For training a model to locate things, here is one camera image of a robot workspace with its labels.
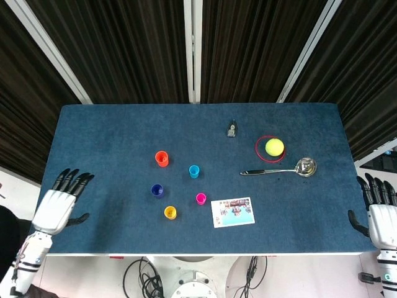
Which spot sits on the small metal clip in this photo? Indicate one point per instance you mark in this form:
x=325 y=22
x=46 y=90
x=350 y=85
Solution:
x=231 y=130

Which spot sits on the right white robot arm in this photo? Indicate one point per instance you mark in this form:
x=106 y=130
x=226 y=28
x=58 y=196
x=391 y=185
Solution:
x=389 y=267

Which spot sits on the dark brown pleated curtain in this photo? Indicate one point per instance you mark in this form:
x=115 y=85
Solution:
x=124 y=49
x=254 y=49
x=28 y=102
x=366 y=77

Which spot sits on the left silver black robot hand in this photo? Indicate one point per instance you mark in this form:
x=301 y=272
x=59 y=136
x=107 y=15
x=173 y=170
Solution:
x=52 y=211

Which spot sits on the dark screen panel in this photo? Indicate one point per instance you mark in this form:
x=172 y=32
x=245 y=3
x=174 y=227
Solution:
x=389 y=161

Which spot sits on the light blue plastic cup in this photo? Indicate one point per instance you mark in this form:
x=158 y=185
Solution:
x=193 y=171

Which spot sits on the pink plastic cup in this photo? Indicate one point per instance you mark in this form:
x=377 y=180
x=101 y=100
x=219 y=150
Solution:
x=200 y=199

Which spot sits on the yellow tennis ball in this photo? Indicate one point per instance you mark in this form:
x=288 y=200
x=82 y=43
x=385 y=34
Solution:
x=274 y=147

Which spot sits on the yellow plastic cup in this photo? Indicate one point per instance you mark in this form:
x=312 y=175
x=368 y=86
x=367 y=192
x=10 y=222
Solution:
x=170 y=213

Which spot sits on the white table frame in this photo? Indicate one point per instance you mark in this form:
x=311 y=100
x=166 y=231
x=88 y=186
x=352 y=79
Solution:
x=93 y=254

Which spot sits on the white metal frame post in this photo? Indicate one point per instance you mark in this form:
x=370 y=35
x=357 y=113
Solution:
x=52 y=52
x=193 y=49
x=307 y=52

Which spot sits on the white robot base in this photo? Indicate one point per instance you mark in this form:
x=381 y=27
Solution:
x=192 y=279

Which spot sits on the printed picture card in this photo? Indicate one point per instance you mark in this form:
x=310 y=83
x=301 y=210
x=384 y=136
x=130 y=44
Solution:
x=232 y=212

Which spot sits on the black clamp bracket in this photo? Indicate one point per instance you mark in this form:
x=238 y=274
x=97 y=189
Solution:
x=367 y=277

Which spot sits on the dark blue plastic cup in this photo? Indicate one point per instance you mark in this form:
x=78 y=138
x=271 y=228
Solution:
x=157 y=191

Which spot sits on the red sticker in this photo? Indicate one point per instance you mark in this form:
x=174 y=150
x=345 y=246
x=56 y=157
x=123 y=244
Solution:
x=116 y=256

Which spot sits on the metal ladle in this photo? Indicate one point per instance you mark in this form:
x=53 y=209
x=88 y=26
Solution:
x=305 y=167

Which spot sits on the black fabric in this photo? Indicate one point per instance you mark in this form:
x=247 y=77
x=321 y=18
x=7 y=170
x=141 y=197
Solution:
x=9 y=236

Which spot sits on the orange plastic cup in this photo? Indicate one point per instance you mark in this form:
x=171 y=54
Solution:
x=162 y=159

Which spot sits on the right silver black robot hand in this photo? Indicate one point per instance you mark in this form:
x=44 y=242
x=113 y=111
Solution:
x=383 y=220

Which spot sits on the blue table cloth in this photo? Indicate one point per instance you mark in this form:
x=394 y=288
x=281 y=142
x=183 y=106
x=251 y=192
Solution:
x=124 y=136

